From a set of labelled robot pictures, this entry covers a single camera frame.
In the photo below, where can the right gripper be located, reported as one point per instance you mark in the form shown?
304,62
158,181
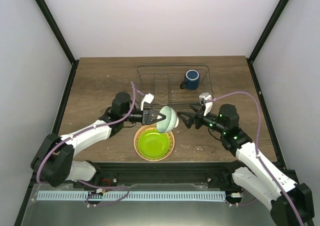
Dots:
198,115

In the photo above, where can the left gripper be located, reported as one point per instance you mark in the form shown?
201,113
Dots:
147,116

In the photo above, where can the pale green dotted bowl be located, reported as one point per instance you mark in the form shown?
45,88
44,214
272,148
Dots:
170,122

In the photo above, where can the dark blue mug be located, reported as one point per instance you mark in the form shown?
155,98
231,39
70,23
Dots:
191,80

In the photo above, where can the grey wire dish rack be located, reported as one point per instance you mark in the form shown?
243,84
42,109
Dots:
163,81

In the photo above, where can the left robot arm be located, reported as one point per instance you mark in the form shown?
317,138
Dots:
54,162

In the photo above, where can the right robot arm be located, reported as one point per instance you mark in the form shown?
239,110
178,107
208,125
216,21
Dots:
289,203

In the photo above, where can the orange patterned plate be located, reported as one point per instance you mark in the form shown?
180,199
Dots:
153,127

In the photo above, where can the lime green plate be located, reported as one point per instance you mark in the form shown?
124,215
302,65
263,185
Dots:
153,145

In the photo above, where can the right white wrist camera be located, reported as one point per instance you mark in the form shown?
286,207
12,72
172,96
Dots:
206,102

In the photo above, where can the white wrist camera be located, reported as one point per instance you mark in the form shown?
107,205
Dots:
206,102
146,99

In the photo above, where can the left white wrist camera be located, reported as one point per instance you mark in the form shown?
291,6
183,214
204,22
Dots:
146,99

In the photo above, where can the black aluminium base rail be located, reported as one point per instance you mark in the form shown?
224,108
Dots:
212,174

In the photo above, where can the light blue slotted cable duct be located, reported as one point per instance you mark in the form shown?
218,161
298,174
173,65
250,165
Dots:
186,196

